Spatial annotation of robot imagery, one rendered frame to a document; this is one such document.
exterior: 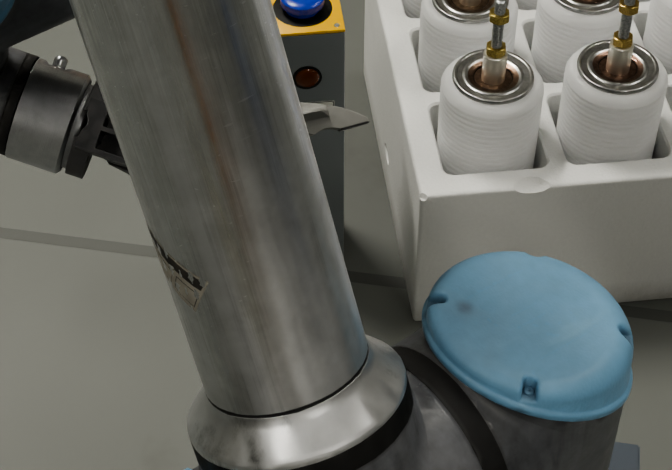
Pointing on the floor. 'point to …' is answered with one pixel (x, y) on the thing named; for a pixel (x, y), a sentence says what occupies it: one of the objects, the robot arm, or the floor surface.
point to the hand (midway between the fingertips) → (338, 216)
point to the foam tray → (461, 204)
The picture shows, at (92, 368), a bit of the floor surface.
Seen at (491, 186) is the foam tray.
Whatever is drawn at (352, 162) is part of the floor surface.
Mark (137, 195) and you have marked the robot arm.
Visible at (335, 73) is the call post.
